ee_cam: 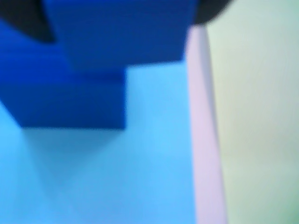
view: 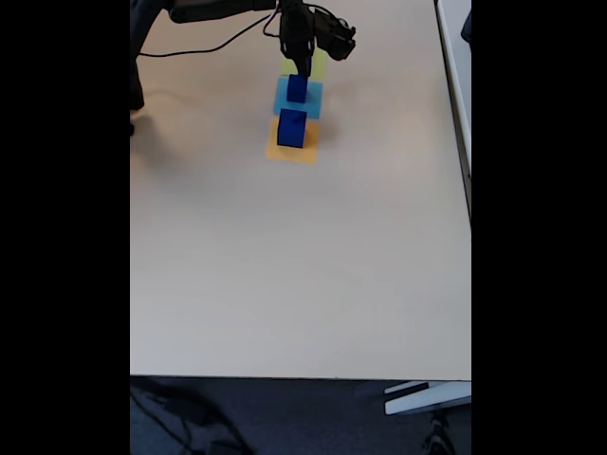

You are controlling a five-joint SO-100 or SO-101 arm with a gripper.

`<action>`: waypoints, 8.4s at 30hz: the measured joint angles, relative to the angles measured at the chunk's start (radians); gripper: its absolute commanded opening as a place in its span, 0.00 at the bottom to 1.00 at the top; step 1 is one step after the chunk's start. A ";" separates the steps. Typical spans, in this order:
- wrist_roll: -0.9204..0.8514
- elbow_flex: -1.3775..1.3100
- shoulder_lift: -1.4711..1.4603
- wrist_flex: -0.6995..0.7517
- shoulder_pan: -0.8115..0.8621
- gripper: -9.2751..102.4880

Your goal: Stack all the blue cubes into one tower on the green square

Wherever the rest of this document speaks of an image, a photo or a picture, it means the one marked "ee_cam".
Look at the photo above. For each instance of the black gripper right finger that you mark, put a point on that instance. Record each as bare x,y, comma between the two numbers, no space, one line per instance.
208,10

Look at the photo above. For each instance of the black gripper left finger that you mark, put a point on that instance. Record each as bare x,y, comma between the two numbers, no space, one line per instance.
23,16

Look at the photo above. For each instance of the small blue cube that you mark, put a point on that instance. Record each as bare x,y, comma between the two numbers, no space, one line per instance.
121,32

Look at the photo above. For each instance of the medium blue cube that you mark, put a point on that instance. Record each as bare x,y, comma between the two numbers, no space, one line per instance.
58,100

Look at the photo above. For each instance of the green paper square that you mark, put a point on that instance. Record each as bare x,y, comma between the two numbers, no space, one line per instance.
257,116

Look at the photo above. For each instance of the light blue paper square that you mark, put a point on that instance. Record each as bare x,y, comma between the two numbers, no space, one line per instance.
140,151

